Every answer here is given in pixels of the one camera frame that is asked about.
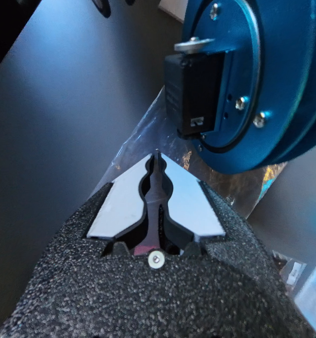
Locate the white foam sheet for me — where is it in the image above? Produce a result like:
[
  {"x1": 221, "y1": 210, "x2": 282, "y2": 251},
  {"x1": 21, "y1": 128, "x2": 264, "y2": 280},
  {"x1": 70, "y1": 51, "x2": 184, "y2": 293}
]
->
[{"x1": 294, "y1": 260, "x2": 316, "y2": 338}]

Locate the pile of small screw bags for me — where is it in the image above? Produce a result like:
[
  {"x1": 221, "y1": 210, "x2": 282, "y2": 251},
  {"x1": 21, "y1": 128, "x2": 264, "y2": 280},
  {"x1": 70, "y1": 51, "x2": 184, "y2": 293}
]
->
[{"x1": 273, "y1": 251, "x2": 306, "y2": 287}]

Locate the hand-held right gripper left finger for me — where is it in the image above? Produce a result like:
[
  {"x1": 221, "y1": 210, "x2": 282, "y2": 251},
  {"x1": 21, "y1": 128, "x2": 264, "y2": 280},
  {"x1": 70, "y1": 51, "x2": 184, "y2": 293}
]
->
[{"x1": 86, "y1": 154, "x2": 154, "y2": 249}]

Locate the clear plastic bag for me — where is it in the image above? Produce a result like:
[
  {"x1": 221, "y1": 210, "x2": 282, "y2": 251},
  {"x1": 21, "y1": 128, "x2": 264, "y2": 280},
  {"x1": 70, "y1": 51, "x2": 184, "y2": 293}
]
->
[{"x1": 88, "y1": 87, "x2": 288, "y2": 220}]

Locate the grey desk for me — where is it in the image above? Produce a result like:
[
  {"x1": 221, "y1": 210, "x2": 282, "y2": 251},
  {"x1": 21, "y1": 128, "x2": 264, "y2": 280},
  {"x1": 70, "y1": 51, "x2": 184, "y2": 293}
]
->
[{"x1": 0, "y1": 0, "x2": 316, "y2": 338}]

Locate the blue robot arm base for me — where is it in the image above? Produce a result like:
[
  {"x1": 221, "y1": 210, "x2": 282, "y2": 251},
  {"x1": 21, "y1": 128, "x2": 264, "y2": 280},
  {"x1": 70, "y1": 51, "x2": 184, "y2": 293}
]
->
[{"x1": 163, "y1": 0, "x2": 316, "y2": 175}]

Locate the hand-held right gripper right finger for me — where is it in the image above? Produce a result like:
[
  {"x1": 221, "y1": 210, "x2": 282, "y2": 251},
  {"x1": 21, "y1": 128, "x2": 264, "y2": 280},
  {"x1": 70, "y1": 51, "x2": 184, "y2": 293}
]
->
[{"x1": 157, "y1": 153, "x2": 226, "y2": 254}]

